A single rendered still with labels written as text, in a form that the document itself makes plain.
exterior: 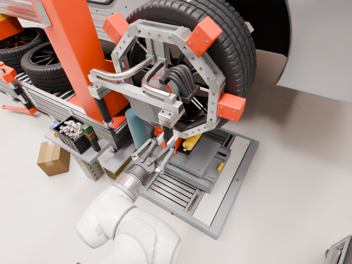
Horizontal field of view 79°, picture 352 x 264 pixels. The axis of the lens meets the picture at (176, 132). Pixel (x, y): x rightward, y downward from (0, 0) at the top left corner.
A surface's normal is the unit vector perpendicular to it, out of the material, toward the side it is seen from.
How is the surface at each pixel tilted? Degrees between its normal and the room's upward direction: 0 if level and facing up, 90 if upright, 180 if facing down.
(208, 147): 0
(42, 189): 0
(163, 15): 90
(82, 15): 90
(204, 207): 0
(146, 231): 22
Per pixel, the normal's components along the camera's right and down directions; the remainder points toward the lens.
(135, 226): 0.02, -0.93
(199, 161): -0.06, -0.68
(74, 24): 0.85, 0.35
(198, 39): -0.52, 0.65
